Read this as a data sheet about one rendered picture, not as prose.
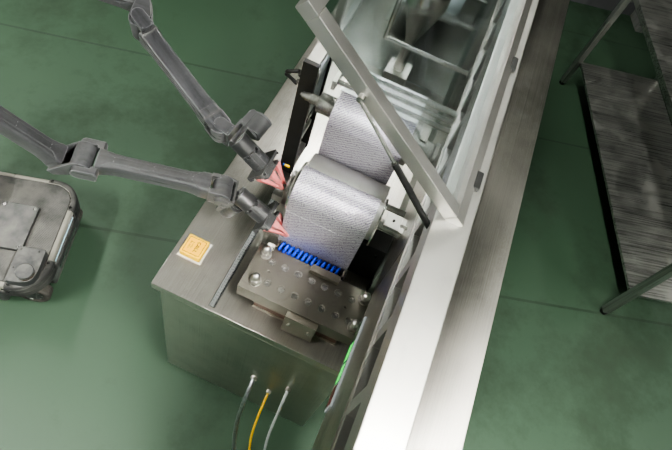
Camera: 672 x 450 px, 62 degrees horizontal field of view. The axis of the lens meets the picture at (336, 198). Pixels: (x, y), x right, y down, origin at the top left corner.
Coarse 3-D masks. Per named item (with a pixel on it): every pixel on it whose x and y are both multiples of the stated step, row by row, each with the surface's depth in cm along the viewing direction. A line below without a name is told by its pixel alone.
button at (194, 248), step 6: (186, 240) 181; (192, 240) 181; (198, 240) 182; (204, 240) 182; (186, 246) 180; (192, 246) 180; (198, 246) 180; (204, 246) 181; (180, 252) 179; (186, 252) 178; (192, 252) 179; (198, 252) 179; (204, 252) 181; (192, 258) 179; (198, 258) 178
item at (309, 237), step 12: (288, 216) 164; (288, 228) 169; (300, 228) 167; (312, 228) 164; (324, 228) 162; (288, 240) 175; (300, 240) 172; (312, 240) 169; (324, 240) 167; (336, 240) 164; (348, 240) 162; (312, 252) 175; (324, 252) 172; (336, 252) 169; (348, 252) 167; (336, 264) 175; (348, 264) 172
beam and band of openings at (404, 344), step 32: (512, 64) 145; (480, 192) 122; (416, 224) 138; (448, 224) 116; (416, 256) 114; (448, 256) 111; (416, 288) 106; (448, 288) 108; (384, 320) 123; (416, 320) 103; (384, 352) 100; (416, 352) 99; (384, 384) 95; (416, 384) 96; (352, 416) 110; (384, 416) 92; (352, 448) 89; (384, 448) 90
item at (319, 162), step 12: (312, 156) 170; (324, 156) 173; (324, 168) 169; (336, 168) 170; (348, 168) 172; (348, 180) 169; (360, 180) 169; (372, 180) 171; (372, 192) 168; (384, 192) 169
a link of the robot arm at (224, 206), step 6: (234, 180) 164; (234, 186) 164; (234, 192) 163; (216, 198) 159; (222, 198) 159; (234, 198) 162; (216, 204) 161; (222, 204) 160; (228, 204) 161; (222, 210) 170; (228, 210) 168; (234, 210) 168; (240, 210) 169; (228, 216) 171
